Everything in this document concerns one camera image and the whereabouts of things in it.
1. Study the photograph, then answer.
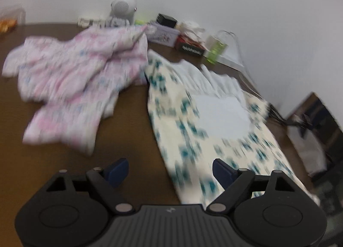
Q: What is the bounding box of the clear box of orange snacks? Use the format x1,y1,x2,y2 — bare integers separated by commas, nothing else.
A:
0,8,26,34

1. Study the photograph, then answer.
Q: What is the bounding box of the pink floral garment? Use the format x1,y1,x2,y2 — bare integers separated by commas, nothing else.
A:
2,25,150,156

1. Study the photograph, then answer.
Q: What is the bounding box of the white power strip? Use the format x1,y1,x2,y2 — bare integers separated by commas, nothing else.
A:
218,48,245,72

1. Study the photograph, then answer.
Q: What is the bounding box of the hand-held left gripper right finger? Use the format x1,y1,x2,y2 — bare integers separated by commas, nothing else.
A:
206,158,298,216

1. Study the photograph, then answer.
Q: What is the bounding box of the red black tissue box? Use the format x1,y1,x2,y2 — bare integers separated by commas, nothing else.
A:
175,35,205,57

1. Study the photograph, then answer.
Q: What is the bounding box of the white robot-shaped speaker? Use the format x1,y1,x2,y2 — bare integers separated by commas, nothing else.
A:
106,0,138,26

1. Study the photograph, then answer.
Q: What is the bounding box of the lavender tin box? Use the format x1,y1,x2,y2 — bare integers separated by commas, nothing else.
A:
147,23,179,47

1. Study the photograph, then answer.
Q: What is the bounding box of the wooden chair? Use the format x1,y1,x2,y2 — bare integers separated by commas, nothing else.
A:
285,92,343,180

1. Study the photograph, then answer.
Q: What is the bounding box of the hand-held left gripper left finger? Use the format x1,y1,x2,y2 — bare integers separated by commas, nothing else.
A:
45,158,134,215

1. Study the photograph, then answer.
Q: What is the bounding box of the green spray bottle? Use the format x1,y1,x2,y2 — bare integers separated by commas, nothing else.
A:
205,30,228,65

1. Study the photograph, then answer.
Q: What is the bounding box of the small black box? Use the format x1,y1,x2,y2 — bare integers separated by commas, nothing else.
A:
157,14,178,28

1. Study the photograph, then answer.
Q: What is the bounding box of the cream green-flowered garment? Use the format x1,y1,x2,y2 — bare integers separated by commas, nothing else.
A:
145,50,320,208

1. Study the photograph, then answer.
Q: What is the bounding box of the crumpled white tissue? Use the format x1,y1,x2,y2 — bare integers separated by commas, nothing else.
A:
178,20,206,42

